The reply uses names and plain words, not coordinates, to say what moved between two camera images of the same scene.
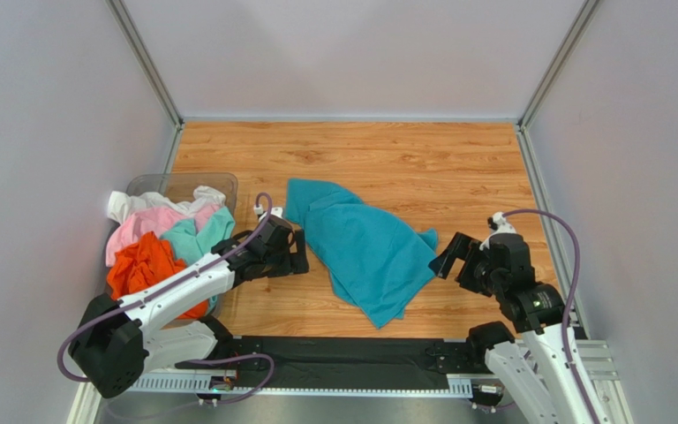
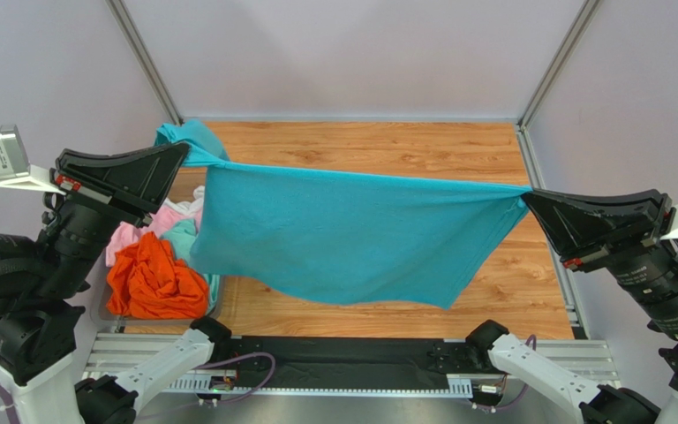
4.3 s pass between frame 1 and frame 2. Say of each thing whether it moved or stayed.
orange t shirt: stayed
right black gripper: moved
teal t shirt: moved
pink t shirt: stayed
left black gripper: moved
